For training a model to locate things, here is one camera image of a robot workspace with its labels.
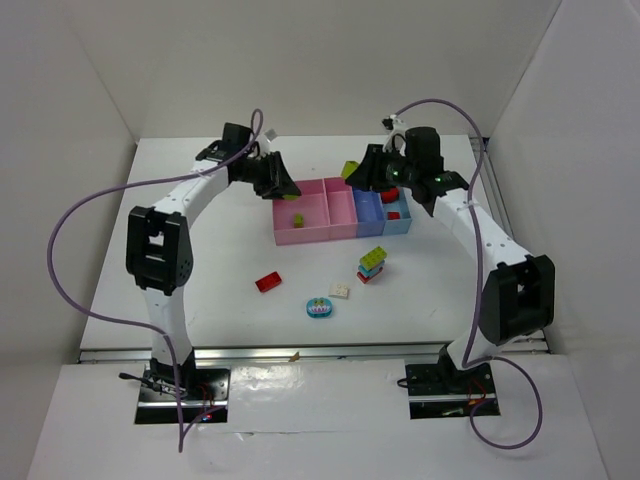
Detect red curved lego brick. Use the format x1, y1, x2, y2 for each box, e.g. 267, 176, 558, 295
380, 188, 399, 204

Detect green 2x4 lego brick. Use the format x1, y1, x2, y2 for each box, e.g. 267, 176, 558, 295
359, 246, 387, 270

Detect teal lego brick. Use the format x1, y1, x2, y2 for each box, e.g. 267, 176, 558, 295
358, 262, 384, 275

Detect red lego base brick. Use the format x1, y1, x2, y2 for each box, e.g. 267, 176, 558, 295
357, 268, 383, 284

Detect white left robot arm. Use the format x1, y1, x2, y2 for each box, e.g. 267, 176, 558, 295
125, 123, 301, 388

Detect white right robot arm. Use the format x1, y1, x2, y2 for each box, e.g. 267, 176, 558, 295
343, 127, 555, 374

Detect large pink bin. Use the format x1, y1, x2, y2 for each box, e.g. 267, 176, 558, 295
272, 179, 329, 246

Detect dark blue bin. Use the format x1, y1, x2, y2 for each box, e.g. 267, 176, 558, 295
353, 189, 385, 238

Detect small pink bin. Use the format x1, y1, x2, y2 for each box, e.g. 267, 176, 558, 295
324, 177, 358, 240

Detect light blue bin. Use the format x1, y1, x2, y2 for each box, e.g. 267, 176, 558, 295
382, 190, 412, 236

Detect red flat lego brick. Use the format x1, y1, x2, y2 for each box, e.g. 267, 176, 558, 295
255, 271, 282, 293

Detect white lego brick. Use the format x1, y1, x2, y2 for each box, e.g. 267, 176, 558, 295
329, 283, 350, 299

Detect teal oval monster brick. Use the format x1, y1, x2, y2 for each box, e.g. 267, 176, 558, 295
305, 297, 334, 318

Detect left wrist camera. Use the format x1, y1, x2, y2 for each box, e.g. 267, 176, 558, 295
264, 129, 278, 141

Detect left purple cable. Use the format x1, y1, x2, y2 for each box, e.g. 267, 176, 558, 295
47, 108, 265, 454

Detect purple cable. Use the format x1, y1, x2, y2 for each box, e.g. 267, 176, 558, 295
47, 108, 265, 454
394, 98, 544, 449

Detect right side aluminium rail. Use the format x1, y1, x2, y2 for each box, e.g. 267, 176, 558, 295
468, 135, 545, 331

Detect aluminium rail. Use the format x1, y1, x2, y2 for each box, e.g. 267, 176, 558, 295
468, 135, 545, 331
77, 338, 551, 364

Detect front aluminium rail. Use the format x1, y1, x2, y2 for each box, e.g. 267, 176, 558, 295
77, 338, 551, 364

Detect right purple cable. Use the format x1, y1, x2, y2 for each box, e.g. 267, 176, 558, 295
394, 98, 544, 449

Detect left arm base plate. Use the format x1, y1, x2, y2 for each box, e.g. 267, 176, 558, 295
118, 368, 231, 425

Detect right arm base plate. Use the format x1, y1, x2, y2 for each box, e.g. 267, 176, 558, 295
396, 361, 501, 420

